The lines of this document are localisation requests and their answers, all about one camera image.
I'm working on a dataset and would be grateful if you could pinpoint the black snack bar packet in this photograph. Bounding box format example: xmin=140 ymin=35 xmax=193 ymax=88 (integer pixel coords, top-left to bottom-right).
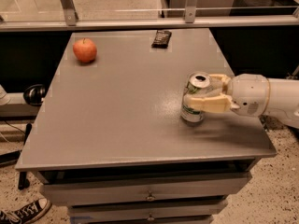
xmin=151 ymin=30 xmax=172 ymax=49

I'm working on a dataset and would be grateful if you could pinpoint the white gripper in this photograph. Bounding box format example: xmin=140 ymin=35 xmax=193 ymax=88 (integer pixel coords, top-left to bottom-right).
xmin=183 ymin=74 xmax=270 ymax=117

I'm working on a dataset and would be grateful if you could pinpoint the grey lower drawer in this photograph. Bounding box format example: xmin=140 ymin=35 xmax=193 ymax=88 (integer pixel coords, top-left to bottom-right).
xmin=68 ymin=200 xmax=227 ymax=224

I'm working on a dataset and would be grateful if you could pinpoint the black and white sneaker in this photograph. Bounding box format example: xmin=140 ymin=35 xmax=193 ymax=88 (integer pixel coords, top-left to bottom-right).
xmin=0 ymin=198 xmax=51 ymax=224

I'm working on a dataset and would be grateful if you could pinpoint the green 7up soda can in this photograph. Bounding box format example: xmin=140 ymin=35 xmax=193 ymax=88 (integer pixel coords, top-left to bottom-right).
xmin=180 ymin=71 xmax=214 ymax=124

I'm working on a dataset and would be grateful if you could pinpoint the black stand leg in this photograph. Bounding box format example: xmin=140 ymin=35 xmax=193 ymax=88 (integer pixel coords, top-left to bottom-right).
xmin=0 ymin=122 xmax=34 ymax=191

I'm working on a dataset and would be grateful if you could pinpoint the red apple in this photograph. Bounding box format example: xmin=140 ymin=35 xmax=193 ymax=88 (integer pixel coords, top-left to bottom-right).
xmin=73 ymin=38 xmax=97 ymax=63

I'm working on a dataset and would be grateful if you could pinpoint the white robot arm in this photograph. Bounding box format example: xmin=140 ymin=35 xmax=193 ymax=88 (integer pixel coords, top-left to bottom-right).
xmin=181 ymin=72 xmax=299 ymax=128

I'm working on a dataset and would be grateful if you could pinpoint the metal railing frame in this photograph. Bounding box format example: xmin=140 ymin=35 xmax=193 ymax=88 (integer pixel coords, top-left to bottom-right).
xmin=0 ymin=0 xmax=299 ymax=32

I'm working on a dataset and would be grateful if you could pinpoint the black round object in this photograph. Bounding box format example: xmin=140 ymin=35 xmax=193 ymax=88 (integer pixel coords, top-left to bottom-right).
xmin=23 ymin=84 xmax=46 ymax=106

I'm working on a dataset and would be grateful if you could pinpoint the grey upper drawer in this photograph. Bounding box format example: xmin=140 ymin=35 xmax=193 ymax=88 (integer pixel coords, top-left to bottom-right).
xmin=41 ymin=172 xmax=251 ymax=206

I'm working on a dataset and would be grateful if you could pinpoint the grey drawer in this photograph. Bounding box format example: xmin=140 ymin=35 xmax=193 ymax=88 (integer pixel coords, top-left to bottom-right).
xmin=68 ymin=200 xmax=227 ymax=224
xmin=41 ymin=172 xmax=251 ymax=206

